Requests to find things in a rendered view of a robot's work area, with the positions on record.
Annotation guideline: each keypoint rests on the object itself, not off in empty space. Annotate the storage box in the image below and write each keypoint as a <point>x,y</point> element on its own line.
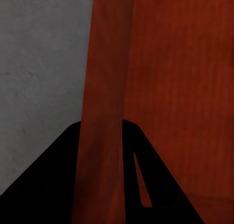
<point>167,66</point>

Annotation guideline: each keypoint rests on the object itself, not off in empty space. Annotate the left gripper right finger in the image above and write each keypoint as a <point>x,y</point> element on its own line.
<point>170,204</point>

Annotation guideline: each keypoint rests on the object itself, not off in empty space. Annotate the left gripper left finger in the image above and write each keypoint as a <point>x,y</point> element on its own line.
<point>43,193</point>

